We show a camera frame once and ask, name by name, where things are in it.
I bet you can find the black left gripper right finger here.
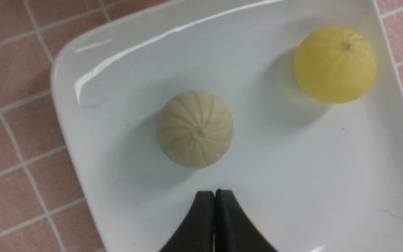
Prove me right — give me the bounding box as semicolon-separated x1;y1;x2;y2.
214;189;277;252

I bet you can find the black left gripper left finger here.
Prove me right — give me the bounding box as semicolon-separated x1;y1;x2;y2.
161;191;215;252

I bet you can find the pale white steamed bun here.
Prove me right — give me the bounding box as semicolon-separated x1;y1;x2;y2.
156;91;234;169

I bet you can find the yellow steamed bun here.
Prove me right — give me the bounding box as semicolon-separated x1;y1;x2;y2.
293;26;377;104

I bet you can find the white square plate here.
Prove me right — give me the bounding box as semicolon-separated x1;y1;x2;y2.
51;0;403;252

